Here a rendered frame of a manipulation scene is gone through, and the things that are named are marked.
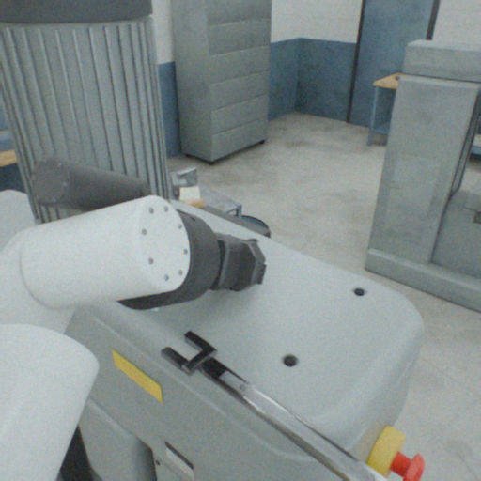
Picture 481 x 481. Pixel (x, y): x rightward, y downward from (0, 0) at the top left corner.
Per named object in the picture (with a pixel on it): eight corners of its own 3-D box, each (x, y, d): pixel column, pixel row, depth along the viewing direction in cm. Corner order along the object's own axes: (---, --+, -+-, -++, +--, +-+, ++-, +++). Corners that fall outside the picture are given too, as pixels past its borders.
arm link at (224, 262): (160, 284, 53) (89, 292, 42) (177, 206, 53) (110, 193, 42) (255, 316, 49) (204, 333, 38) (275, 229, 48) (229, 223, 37)
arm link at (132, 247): (226, 296, 37) (147, 314, 27) (122, 312, 41) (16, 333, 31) (206, 164, 38) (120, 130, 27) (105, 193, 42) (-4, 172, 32)
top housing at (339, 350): (416, 395, 60) (445, 302, 52) (311, 563, 43) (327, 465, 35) (177, 266, 86) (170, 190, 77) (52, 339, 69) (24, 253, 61)
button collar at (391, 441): (400, 457, 53) (410, 424, 49) (377, 496, 49) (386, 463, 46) (383, 446, 54) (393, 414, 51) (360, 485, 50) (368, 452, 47)
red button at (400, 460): (424, 474, 50) (432, 453, 48) (410, 503, 47) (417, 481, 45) (395, 457, 52) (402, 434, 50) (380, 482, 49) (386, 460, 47)
